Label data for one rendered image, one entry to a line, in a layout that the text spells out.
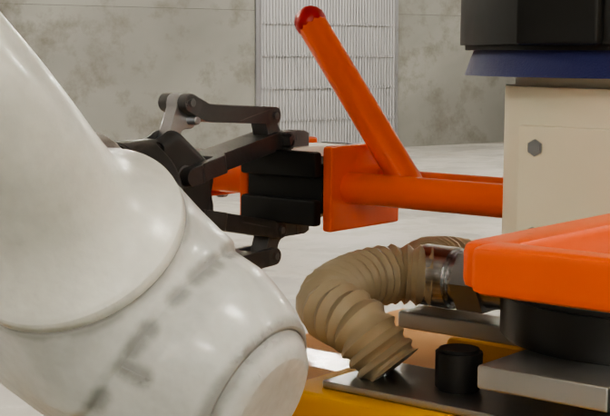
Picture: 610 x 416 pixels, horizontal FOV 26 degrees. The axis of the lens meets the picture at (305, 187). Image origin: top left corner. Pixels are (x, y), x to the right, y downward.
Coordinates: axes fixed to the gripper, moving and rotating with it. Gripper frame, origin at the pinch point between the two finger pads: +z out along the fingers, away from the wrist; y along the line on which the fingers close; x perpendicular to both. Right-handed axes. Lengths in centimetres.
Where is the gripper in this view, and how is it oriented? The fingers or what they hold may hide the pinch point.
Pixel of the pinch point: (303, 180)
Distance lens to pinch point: 96.6
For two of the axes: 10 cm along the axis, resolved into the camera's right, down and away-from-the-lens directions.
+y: 0.0, 10.0, 0.9
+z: 6.1, -0.7, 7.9
